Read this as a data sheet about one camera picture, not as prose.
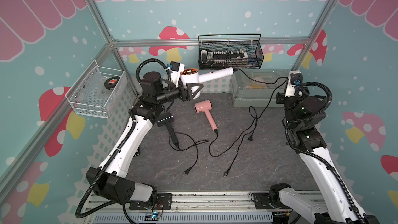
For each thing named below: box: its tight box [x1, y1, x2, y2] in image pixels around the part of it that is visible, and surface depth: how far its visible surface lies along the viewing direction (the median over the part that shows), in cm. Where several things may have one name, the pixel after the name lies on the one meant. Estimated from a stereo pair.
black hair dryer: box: [156, 111, 180, 149], surface depth 101 cm
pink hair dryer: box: [194, 99, 219, 134], surface depth 107 cm
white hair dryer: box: [180, 67, 235, 94], surface depth 63 cm
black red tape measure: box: [103, 76, 121, 90], surface depth 80 cm
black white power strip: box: [200, 48, 249, 67], surface depth 89 cm
